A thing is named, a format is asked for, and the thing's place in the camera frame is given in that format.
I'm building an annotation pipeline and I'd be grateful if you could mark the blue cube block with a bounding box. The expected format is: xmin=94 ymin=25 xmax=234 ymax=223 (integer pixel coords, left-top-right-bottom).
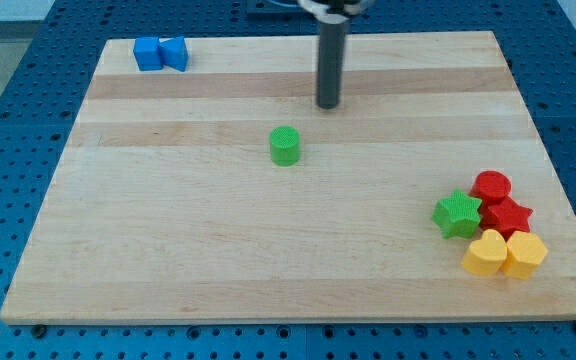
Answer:
xmin=133 ymin=37 xmax=163 ymax=71

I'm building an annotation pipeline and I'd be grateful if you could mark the blue triangle block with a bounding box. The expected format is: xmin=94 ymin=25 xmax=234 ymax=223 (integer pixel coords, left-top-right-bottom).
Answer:
xmin=159 ymin=36 xmax=189 ymax=72

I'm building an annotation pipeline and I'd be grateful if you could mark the yellow hexagon block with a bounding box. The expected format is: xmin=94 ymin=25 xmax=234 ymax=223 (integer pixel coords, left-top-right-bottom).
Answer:
xmin=501 ymin=231 xmax=549 ymax=280

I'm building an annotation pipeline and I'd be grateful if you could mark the green star block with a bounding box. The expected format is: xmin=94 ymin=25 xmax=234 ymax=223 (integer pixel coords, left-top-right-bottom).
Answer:
xmin=431 ymin=189 xmax=482 ymax=239

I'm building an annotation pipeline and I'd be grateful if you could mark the yellow heart block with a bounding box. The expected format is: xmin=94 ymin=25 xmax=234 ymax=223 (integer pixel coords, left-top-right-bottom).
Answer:
xmin=461 ymin=229 xmax=507 ymax=276

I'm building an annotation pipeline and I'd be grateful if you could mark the green cylinder block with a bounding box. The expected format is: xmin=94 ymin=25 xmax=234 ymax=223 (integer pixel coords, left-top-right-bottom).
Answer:
xmin=269 ymin=126 xmax=301 ymax=166

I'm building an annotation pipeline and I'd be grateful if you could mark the red cylinder block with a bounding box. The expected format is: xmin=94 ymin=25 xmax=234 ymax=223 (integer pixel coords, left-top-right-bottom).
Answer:
xmin=469 ymin=170 xmax=512 ymax=205

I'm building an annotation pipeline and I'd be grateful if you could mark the red star block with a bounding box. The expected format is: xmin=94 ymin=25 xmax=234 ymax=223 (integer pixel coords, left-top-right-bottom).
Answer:
xmin=479 ymin=197 xmax=533 ymax=240

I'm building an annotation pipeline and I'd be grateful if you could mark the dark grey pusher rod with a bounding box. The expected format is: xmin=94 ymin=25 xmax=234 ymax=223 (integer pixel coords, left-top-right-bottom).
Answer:
xmin=316 ymin=14 xmax=348 ymax=109

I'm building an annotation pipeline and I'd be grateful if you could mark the wooden board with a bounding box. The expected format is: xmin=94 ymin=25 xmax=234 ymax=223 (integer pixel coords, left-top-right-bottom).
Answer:
xmin=0 ymin=31 xmax=576 ymax=325

